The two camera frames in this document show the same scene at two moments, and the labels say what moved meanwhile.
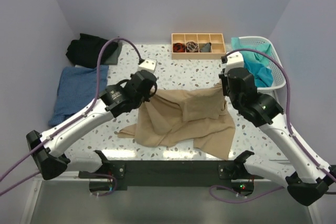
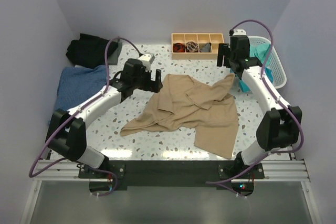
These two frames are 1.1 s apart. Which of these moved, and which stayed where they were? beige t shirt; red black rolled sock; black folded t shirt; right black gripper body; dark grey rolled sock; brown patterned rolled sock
Moved: right black gripper body; beige t shirt
Stayed: red black rolled sock; black folded t shirt; brown patterned rolled sock; dark grey rolled sock
